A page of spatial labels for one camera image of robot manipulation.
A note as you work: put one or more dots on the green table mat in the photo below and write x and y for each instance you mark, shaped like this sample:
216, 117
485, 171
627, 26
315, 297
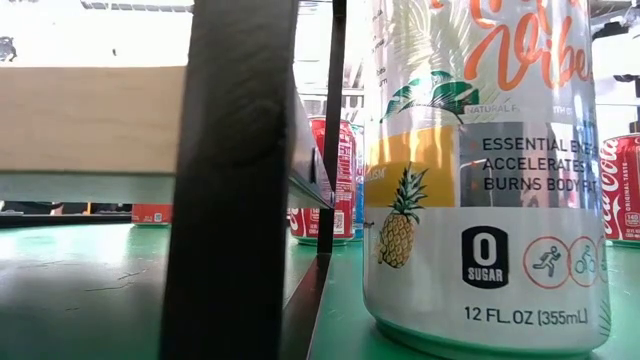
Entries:
345, 310

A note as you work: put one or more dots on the red cola can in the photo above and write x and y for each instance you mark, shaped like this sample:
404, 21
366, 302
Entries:
150, 214
625, 190
346, 170

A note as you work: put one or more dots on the green can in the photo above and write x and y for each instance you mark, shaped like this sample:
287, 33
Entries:
359, 185

